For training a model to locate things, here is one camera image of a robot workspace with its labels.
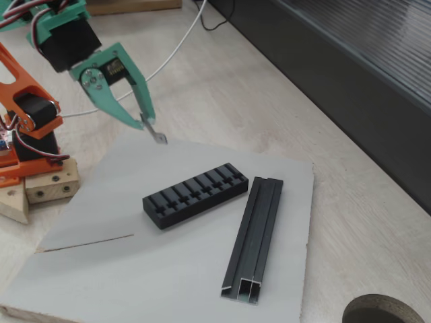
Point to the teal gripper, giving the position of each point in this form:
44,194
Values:
95,81

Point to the small metal pin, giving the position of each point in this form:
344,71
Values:
158,136

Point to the teal and orange robot arm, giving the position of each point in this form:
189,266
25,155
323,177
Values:
67,43

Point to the wooden arm base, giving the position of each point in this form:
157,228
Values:
50,188

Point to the black slotted holder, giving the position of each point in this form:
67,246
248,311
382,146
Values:
202,205

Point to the long light wooden plank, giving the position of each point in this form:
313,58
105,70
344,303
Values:
151,5

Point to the red controller circuit board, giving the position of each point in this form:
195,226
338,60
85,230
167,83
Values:
4,138

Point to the grey plywood board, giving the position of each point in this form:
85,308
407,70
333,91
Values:
168,269

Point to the black aluminium profile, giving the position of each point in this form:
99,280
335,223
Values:
256,235

